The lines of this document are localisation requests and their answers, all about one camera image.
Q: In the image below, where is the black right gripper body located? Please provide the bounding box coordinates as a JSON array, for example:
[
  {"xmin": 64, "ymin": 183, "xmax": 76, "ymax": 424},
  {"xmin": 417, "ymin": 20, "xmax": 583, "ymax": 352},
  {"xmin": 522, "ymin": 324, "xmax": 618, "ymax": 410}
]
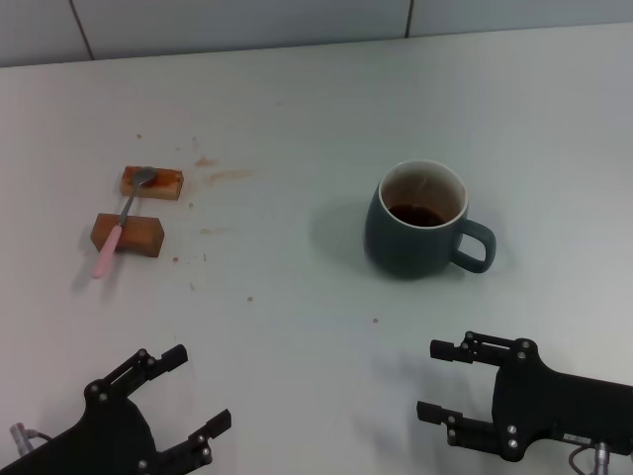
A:
[{"xmin": 492, "ymin": 338, "xmax": 633, "ymax": 464}]

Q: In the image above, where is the right wrist connector cable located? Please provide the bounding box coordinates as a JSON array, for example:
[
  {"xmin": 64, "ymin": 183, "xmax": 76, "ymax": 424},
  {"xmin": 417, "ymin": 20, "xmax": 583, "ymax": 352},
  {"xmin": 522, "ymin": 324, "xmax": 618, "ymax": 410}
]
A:
[{"xmin": 568, "ymin": 438, "xmax": 615, "ymax": 475}]

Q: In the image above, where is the dark grey ceramic mug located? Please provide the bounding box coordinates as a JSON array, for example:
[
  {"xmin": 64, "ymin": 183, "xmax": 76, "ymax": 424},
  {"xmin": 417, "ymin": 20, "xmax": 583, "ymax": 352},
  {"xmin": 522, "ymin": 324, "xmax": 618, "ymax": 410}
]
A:
[{"xmin": 364, "ymin": 158, "xmax": 497, "ymax": 281}]

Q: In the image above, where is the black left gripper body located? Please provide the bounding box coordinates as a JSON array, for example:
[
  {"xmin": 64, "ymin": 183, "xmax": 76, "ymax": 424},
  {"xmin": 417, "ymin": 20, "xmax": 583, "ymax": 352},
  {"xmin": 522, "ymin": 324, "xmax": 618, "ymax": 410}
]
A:
[{"xmin": 0, "ymin": 388, "xmax": 158, "ymax": 475}]

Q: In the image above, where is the wrist connector cable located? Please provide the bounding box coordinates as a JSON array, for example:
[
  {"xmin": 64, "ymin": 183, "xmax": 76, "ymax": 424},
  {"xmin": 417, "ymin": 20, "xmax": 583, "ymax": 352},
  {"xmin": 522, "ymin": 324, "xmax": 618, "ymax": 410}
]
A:
[
  {"xmin": 568, "ymin": 438, "xmax": 615, "ymax": 475},
  {"xmin": 9, "ymin": 422, "xmax": 54, "ymax": 454}
]

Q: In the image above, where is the light wooden block orange stain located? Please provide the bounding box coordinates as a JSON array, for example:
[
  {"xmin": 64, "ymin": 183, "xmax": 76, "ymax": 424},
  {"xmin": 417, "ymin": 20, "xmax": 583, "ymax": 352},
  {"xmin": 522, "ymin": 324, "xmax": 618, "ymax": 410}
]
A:
[{"xmin": 119, "ymin": 165, "xmax": 184, "ymax": 201}]

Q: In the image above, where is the left wrist connector cable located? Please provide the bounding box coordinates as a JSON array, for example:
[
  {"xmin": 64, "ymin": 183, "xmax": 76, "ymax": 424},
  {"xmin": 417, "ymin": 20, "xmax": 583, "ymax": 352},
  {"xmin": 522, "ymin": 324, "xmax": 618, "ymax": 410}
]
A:
[{"xmin": 9, "ymin": 422, "xmax": 54, "ymax": 454}]

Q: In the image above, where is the pink handled metal spoon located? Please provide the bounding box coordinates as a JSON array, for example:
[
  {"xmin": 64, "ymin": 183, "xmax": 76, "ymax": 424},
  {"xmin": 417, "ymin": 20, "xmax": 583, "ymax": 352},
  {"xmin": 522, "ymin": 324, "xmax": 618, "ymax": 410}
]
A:
[{"xmin": 92, "ymin": 166, "xmax": 159, "ymax": 279}]

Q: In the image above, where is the brown wooden arch block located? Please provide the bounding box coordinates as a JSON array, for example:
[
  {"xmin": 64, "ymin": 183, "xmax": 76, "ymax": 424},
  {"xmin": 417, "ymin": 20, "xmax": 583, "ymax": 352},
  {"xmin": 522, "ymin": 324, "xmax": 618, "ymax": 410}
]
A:
[{"xmin": 90, "ymin": 212, "xmax": 164, "ymax": 259}]

